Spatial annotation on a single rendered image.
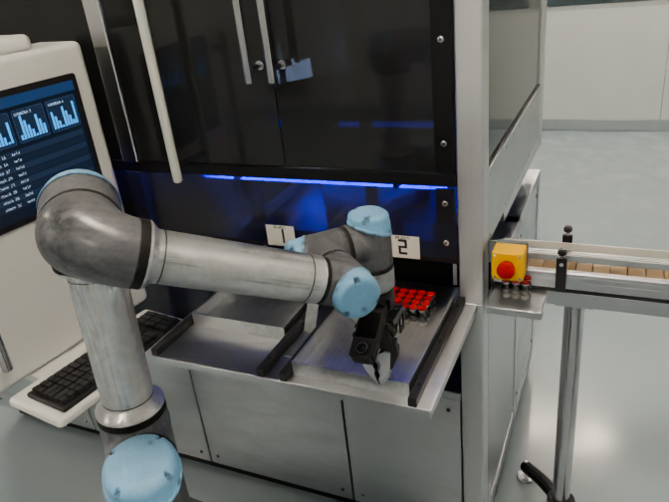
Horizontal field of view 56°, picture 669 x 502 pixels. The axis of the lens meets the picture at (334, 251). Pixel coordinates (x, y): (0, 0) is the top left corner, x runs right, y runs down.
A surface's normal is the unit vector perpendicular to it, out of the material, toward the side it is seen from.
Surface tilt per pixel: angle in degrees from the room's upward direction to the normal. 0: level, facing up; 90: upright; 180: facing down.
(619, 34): 90
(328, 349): 0
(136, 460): 7
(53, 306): 90
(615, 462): 0
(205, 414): 90
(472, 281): 90
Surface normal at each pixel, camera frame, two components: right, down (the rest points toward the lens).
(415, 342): -0.11, -0.90
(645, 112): -0.40, 0.44
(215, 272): 0.39, 0.30
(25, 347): 0.85, 0.15
